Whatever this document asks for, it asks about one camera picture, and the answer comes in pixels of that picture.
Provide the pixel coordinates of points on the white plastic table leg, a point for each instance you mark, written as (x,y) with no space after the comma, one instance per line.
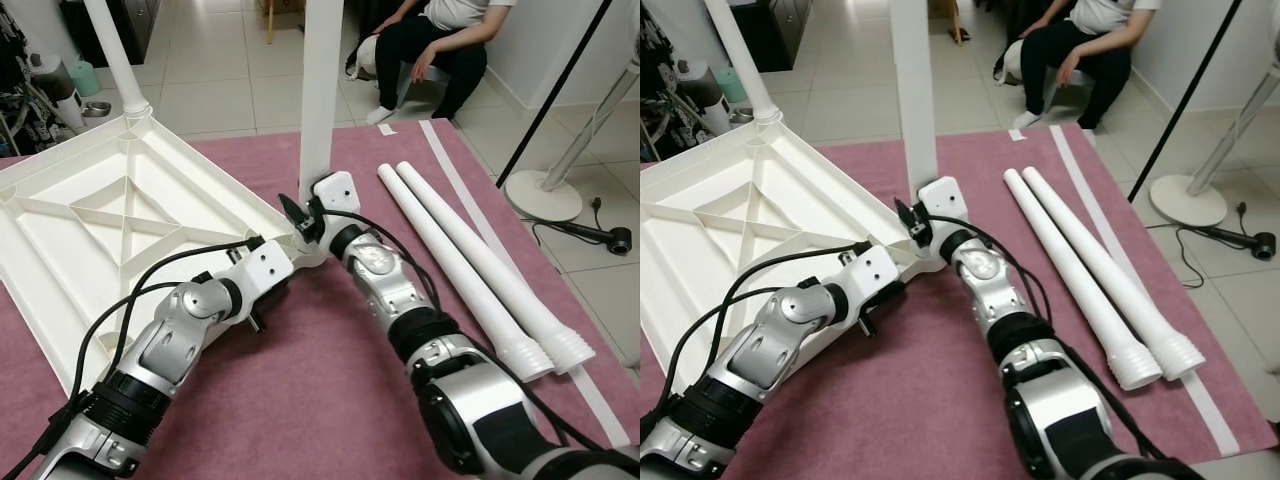
(740,50)
(468,280)
(116,50)
(1081,280)
(916,90)
(488,258)
(1103,258)
(322,90)

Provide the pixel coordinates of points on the white plastic table top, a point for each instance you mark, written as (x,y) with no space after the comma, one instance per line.
(700,265)
(70,260)

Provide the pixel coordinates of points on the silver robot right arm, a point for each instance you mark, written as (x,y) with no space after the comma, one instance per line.
(985,290)
(385,290)

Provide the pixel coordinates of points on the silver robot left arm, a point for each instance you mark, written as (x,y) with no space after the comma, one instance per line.
(770,350)
(170,350)

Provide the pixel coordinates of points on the long white tape strip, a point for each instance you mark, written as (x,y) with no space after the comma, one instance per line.
(453,160)
(1090,180)

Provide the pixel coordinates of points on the steel pet bowl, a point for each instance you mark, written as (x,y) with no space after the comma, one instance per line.
(738,114)
(97,109)

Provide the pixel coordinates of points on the black cabinet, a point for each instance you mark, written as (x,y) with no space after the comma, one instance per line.
(785,35)
(140,25)

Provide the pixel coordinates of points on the grey and white canister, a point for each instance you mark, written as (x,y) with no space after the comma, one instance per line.
(65,110)
(710,118)

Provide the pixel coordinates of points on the teal plastic cup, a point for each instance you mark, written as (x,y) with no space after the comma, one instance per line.
(83,78)
(725,85)

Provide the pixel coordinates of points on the white floor fan stand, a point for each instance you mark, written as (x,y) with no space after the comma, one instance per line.
(543,197)
(1188,202)

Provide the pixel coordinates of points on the seated person in black trousers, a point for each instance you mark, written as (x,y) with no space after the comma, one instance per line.
(1110,15)
(465,12)

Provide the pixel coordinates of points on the thin black pole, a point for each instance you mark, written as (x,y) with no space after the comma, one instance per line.
(1181,100)
(554,94)

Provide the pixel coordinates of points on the black patterned hanging cloth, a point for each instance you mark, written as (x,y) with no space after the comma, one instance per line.
(15,55)
(660,60)

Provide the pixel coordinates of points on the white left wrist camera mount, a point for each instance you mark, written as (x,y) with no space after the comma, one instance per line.
(262,270)
(873,278)

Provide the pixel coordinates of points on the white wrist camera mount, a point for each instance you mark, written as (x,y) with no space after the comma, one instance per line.
(873,278)
(262,270)
(943,198)
(337,192)

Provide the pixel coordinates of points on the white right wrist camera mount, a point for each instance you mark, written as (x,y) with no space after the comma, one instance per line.
(337,192)
(943,198)

